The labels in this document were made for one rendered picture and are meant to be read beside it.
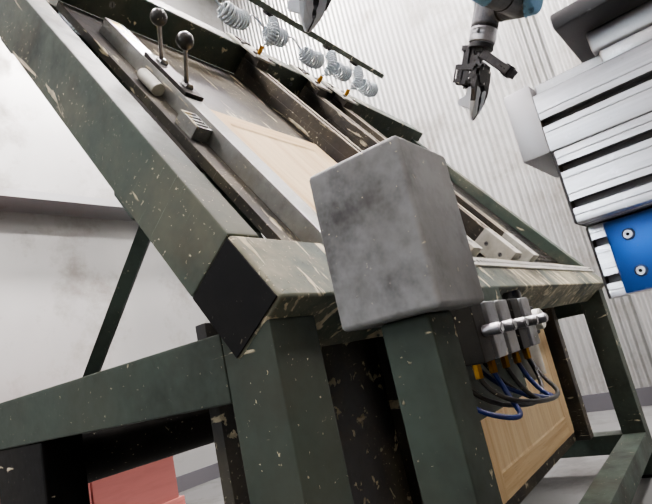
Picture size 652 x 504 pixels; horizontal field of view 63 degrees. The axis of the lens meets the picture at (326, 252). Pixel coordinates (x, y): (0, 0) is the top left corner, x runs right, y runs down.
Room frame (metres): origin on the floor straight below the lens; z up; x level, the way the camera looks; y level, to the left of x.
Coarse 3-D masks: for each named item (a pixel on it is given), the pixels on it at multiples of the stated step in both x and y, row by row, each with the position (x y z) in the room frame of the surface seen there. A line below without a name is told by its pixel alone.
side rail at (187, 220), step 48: (0, 0) 0.96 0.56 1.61; (48, 48) 0.86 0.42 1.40; (48, 96) 0.88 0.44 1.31; (96, 96) 0.79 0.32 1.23; (96, 144) 0.80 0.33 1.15; (144, 144) 0.73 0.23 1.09; (144, 192) 0.74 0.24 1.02; (192, 192) 0.68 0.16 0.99; (192, 240) 0.69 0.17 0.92; (192, 288) 0.70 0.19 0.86
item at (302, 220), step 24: (120, 24) 1.20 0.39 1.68; (120, 48) 1.14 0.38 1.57; (144, 48) 1.15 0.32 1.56; (168, 96) 1.06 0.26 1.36; (216, 120) 1.03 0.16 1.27; (216, 144) 0.99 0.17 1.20; (240, 144) 0.99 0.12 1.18; (240, 168) 0.96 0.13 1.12; (264, 168) 0.96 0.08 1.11; (264, 192) 0.93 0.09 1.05; (288, 192) 0.93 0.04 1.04; (288, 216) 0.91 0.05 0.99; (312, 216) 0.91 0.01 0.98; (312, 240) 0.89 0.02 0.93
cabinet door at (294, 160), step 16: (240, 128) 1.17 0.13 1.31; (256, 128) 1.24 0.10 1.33; (256, 144) 1.14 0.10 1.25; (272, 144) 1.22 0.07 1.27; (288, 144) 1.30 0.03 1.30; (304, 144) 1.39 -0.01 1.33; (272, 160) 1.12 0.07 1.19; (288, 160) 1.19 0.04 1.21; (304, 160) 1.27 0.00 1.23; (320, 160) 1.36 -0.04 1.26; (288, 176) 1.09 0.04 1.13; (304, 176) 1.16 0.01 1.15; (304, 192) 1.07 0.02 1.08
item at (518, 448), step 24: (552, 360) 2.30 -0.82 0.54; (528, 384) 2.00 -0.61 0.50; (504, 408) 1.76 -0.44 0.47; (528, 408) 1.94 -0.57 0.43; (552, 408) 2.15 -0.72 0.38; (504, 432) 1.72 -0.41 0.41; (528, 432) 1.88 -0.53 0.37; (552, 432) 2.08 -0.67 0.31; (504, 456) 1.68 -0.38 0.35; (528, 456) 1.82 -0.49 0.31; (504, 480) 1.63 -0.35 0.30
